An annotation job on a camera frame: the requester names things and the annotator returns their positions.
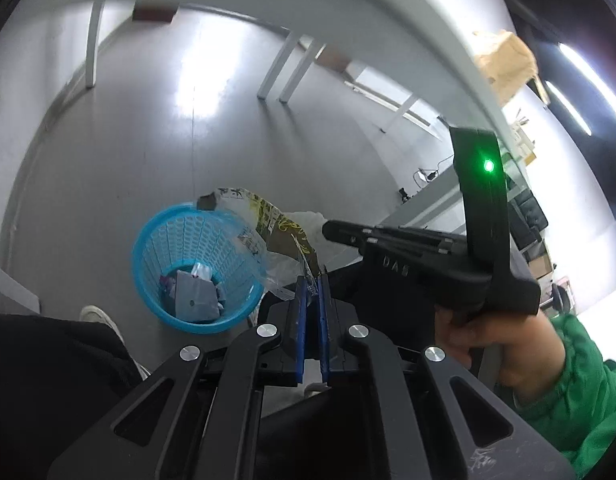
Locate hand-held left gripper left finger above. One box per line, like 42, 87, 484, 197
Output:
48, 275, 313, 480

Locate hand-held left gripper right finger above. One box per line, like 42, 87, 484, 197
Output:
318, 272, 578, 480

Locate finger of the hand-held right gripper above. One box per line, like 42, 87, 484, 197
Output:
358, 237, 453, 257
322, 219, 468, 246

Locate clear plastic bag yellow print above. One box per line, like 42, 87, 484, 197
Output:
197, 187, 333, 306

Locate grey foil packet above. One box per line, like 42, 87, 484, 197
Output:
172, 269, 223, 322

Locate colourful snack wrapper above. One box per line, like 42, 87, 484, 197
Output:
159, 272, 181, 302

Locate blue plastic basket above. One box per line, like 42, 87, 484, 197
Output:
132, 201, 266, 335

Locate person's right forearm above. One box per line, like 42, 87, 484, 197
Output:
510, 310, 616, 480

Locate person's right hand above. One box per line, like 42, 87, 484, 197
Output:
434, 307, 571, 393

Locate cardboard box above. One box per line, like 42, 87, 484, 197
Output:
528, 252, 556, 281

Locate black sofa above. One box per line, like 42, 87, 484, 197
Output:
508, 187, 548, 256

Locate cardboard pen holder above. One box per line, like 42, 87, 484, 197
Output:
510, 110, 538, 161

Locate light wooden glass-door cabinet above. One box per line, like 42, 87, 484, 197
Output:
315, 45, 351, 73

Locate long ceiling light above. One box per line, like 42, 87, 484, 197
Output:
544, 80, 593, 136
558, 42, 616, 126

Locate white left shoe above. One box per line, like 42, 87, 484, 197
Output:
79, 305, 151, 381

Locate brown paper bag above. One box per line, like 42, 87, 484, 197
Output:
472, 30, 548, 108

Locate large white table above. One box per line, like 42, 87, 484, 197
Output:
0, 0, 533, 316

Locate dark wooden cabinet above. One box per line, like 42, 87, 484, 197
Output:
133, 2, 179, 23

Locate power strip with cable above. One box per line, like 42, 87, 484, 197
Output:
413, 157, 456, 183

